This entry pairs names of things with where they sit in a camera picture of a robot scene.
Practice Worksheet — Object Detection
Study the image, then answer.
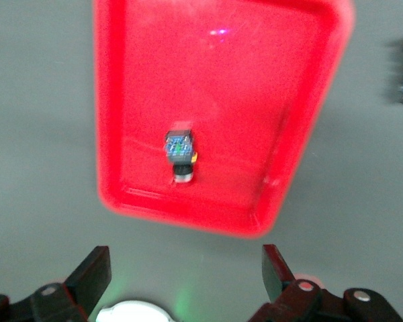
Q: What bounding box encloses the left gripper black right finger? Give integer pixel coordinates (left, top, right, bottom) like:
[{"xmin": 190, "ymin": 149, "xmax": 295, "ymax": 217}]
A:
[{"xmin": 248, "ymin": 244, "xmax": 403, "ymax": 322}]

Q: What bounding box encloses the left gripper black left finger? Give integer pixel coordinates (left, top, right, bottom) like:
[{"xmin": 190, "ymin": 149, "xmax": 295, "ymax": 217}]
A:
[{"xmin": 0, "ymin": 246, "xmax": 113, "ymax": 322}]

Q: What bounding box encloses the red pushbutton with green dot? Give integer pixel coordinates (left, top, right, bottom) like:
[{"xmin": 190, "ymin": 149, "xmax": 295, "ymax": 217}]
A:
[{"xmin": 163, "ymin": 120, "xmax": 199, "ymax": 184}]

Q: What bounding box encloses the red plastic tray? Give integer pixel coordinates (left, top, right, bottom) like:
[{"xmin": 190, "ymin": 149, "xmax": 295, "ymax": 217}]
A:
[{"xmin": 92, "ymin": 0, "xmax": 357, "ymax": 239}]

